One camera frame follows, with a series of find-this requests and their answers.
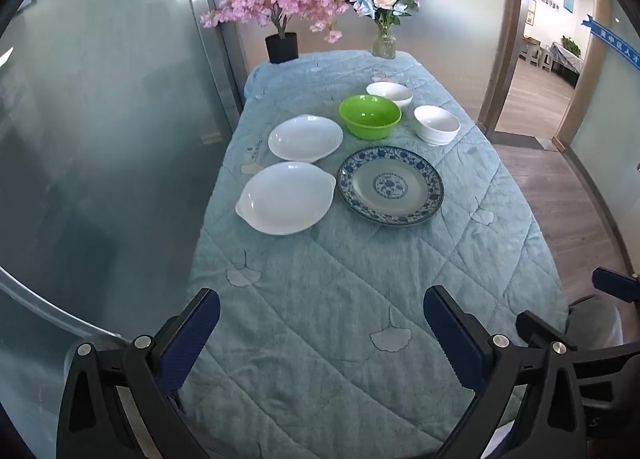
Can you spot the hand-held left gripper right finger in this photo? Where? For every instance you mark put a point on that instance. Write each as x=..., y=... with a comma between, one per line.
x=452, y=334

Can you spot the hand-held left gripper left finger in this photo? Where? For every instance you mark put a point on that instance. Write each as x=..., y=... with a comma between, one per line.
x=192, y=334

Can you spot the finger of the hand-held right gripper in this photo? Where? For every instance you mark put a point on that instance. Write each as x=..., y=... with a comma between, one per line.
x=616, y=284
x=537, y=325

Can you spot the blue patterned porcelain plate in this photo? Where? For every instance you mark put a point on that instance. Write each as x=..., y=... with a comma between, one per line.
x=390, y=186

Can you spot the white eared plate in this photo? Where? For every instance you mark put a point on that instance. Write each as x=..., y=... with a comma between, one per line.
x=305, y=138
x=285, y=199

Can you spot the white bowl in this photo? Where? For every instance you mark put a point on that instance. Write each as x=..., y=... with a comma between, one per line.
x=389, y=91
x=436, y=124

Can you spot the green plastic bowl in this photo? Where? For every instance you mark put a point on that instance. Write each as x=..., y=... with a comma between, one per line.
x=370, y=114

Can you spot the grey upholstered chair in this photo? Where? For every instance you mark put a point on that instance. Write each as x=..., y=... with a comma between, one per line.
x=597, y=321

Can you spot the light blue quilted blanket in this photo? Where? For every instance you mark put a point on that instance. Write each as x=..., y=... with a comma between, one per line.
x=325, y=264

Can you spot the cloth covered table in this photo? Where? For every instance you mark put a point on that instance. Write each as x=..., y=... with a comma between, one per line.
x=566, y=61

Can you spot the blue band glass sticker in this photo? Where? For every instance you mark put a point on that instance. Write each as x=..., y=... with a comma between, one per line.
x=612, y=41

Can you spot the green potted plant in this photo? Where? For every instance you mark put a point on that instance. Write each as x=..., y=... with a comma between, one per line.
x=571, y=45

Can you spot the white side table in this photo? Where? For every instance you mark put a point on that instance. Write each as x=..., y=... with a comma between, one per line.
x=531, y=46

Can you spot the glass vase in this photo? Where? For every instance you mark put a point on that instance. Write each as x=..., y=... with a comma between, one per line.
x=384, y=45

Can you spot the pink blossom tree black pot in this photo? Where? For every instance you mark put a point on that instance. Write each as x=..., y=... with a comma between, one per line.
x=282, y=46

